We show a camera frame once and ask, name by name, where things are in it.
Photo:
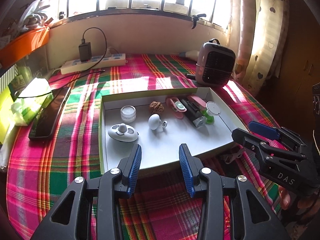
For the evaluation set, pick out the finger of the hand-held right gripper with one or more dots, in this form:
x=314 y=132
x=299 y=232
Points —
x=262 y=129
x=246 y=138

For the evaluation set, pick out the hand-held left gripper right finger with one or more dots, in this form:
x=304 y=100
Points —
x=187 y=172

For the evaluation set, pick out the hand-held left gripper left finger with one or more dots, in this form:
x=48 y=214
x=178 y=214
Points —
x=133 y=170

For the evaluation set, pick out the green and white cardboard box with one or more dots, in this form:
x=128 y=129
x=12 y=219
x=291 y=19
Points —
x=162 y=145

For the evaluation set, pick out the grey and white panda gadget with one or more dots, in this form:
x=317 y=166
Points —
x=122 y=133

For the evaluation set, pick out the green holder with white top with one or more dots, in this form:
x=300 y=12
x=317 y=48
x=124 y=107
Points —
x=212 y=108

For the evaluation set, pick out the white mushroom-shaped knob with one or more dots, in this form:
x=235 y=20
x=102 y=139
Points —
x=154 y=121

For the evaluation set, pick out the small white round wheel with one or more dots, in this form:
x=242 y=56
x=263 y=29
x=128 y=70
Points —
x=164 y=124

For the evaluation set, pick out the small white jar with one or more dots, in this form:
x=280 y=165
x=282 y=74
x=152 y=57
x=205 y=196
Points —
x=128 y=113

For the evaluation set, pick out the pink clip with green button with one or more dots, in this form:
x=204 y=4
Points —
x=178 y=106

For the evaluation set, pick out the brown walnut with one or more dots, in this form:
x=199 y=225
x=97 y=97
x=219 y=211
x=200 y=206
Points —
x=156 y=107

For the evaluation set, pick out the person's right hand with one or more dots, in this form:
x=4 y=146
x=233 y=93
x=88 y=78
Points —
x=284 y=200

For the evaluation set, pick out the pink and green plaid blanket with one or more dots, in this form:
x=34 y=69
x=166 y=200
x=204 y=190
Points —
x=75 y=155

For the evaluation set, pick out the brown wooden cabinet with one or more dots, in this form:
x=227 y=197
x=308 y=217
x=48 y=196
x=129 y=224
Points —
x=300 y=67

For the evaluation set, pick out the small grey space heater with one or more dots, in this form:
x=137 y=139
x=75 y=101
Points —
x=215 y=65

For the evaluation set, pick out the cream curtain with heart print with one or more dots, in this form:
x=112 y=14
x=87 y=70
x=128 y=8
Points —
x=265 y=42

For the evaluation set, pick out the pale fabric pouch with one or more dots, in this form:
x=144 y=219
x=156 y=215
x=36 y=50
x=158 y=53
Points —
x=191 y=54

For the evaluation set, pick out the black smartphone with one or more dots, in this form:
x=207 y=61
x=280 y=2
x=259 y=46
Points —
x=47 y=117

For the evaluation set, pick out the white power strip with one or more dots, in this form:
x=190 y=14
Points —
x=110 y=60

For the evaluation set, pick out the green and white tissue pack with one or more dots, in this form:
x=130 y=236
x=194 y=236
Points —
x=30 y=105

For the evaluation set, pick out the black charger adapter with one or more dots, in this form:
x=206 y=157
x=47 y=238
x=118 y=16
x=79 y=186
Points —
x=85 y=52

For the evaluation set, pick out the yellow-green box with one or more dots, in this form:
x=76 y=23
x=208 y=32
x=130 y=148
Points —
x=5 y=115

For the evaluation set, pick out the green and white striped box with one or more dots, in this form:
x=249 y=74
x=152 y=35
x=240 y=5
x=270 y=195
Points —
x=7 y=77

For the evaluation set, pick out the orange plastic tray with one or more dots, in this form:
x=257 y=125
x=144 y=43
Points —
x=25 y=42

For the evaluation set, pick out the clear plastic bag with plants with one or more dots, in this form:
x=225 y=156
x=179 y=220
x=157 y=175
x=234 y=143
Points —
x=32 y=15

